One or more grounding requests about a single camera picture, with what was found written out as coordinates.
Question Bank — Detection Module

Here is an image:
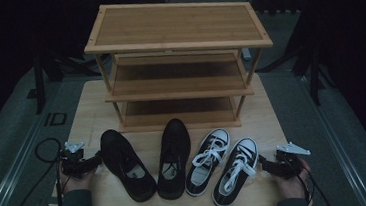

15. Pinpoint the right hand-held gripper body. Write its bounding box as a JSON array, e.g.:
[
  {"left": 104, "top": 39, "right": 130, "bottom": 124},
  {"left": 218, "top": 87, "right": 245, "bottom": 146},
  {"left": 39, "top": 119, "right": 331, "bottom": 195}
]
[{"left": 272, "top": 140, "right": 314, "bottom": 181}]

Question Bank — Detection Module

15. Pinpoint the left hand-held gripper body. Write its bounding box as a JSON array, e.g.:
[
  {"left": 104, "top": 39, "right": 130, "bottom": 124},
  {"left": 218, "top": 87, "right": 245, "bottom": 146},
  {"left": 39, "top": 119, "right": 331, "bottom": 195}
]
[{"left": 59, "top": 140, "right": 88, "bottom": 181}]

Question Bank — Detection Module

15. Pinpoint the black shoe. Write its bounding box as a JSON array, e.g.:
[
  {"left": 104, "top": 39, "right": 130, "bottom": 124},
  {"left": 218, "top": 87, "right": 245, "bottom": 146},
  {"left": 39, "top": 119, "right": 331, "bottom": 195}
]
[
  {"left": 98, "top": 125, "right": 158, "bottom": 206},
  {"left": 150, "top": 117, "right": 196, "bottom": 202}
]

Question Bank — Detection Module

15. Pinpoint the black white sneaker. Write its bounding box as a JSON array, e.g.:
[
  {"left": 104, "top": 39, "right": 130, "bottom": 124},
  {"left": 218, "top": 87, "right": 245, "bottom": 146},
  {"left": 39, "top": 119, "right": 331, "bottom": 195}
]
[
  {"left": 180, "top": 127, "right": 236, "bottom": 198},
  {"left": 206, "top": 136, "right": 264, "bottom": 206}
]

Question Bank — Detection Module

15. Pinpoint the wooden shoe rack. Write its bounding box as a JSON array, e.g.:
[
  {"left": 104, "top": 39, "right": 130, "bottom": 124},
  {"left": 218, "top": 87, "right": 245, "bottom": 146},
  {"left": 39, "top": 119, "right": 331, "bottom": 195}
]
[{"left": 80, "top": 0, "right": 281, "bottom": 141}]

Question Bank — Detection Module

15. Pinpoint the person's right hand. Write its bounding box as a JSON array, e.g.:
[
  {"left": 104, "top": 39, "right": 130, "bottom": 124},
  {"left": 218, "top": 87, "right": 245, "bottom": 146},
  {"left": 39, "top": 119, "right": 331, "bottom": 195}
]
[{"left": 272, "top": 157, "right": 315, "bottom": 203}]

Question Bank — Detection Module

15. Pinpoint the person's left hand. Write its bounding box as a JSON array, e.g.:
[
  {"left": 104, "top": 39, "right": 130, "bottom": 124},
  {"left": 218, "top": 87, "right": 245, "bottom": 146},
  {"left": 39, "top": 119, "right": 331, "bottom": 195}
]
[{"left": 58, "top": 159, "right": 101, "bottom": 195}]

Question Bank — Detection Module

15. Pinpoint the black metal stand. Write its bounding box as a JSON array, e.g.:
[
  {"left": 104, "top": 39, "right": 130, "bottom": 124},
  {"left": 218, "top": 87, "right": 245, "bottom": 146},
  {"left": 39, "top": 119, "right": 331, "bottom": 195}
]
[
  {"left": 30, "top": 46, "right": 105, "bottom": 116},
  {"left": 252, "top": 9, "right": 340, "bottom": 111}
]

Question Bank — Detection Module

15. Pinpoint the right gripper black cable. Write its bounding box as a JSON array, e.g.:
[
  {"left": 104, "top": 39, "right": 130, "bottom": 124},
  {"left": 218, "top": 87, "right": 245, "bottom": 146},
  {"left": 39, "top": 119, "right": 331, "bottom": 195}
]
[{"left": 282, "top": 155, "right": 333, "bottom": 206}]

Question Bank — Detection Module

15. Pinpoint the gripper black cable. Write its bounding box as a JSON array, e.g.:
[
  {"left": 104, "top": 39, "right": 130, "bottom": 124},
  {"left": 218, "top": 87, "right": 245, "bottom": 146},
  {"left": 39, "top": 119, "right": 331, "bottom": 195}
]
[
  {"left": 282, "top": 155, "right": 333, "bottom": 206},
  {"left": 3, "top": 137, "right": 68, "bottom": 206}
]

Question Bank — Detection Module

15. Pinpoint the metal floor rail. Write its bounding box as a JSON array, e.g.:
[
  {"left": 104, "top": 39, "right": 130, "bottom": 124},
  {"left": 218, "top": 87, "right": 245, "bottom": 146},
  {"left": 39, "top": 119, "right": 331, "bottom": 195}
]
[
  {"left": 297, "top": 68, "right": 366, "bottom": 206},
  {"left": 0, "top": 93, "right": 68, "bottom": 206}
]

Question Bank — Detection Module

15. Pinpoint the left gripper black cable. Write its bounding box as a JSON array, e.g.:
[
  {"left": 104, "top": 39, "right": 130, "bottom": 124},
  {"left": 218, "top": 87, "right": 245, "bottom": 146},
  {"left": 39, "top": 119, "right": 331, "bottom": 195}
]
[{"left": 3, "top": 137, "right": 68, "bottom": 206}]

